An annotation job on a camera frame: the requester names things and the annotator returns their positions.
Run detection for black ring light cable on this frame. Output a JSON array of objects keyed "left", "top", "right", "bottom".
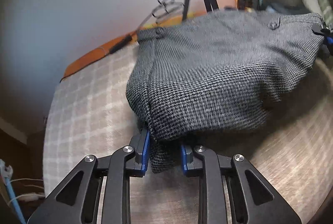
[{"left": 108, "top": 0, "right": 185, "bottom": 55}]

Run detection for grey tweed pants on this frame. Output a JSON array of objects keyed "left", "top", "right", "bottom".
[{"left": 126, "top": 10, "right": 324, "bottom": 173}]

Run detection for beige plaid bed cover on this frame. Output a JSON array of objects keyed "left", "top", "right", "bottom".
[{"left": 43, "top": 45, "right": 332, "bottom": 223}]

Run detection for folded dark navy pants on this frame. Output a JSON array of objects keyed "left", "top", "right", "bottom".
[{"left": 265, "top": 3, "right": 310, "bottom": 15}]

